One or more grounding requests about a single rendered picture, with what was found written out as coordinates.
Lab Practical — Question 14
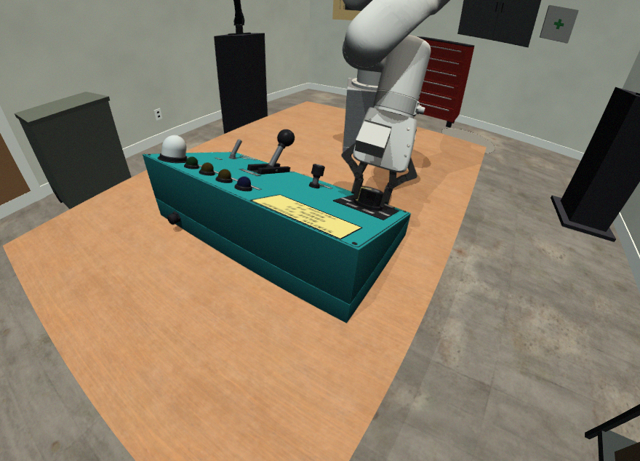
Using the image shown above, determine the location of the teal control console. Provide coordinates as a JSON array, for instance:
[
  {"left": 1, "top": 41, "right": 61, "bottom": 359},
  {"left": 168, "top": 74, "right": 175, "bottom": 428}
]
[{"left": 143, "top": 129, "right": 411, "bottom": 323}]

